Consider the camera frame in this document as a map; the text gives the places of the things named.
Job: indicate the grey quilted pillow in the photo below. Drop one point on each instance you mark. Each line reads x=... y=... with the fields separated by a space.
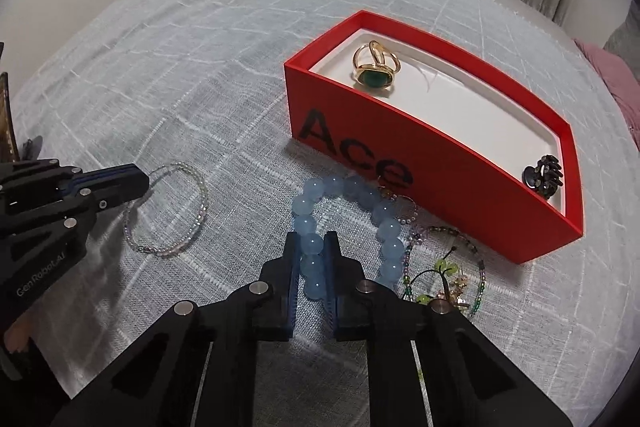
x=627 y=37

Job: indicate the small pearl hoop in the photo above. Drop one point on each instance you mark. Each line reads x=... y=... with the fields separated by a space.
x=413 y=212

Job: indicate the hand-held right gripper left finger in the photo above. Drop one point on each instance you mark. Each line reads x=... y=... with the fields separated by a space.
x=292 y=287

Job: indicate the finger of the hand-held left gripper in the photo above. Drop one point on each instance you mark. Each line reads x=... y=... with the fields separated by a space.
x=120 y=189
x=107 y=173

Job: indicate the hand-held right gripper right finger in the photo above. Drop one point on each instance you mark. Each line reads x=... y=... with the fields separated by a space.
x=330 y=287

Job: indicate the brown curved object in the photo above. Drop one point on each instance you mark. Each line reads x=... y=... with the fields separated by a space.
x=7 y=117

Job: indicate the black hair clip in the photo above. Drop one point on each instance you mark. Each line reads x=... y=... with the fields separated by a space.
x=542 y=177

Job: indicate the grey checked bedspread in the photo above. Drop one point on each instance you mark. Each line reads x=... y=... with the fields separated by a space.
x=200 y=82

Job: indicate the red cardboard box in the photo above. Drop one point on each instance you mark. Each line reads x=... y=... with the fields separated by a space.
x=450 y=207

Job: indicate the pink pillow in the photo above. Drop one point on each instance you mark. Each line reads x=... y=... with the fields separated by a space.
x=620 y=77

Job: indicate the person's left hand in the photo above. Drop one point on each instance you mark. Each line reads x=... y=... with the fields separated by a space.
x=17 y=337

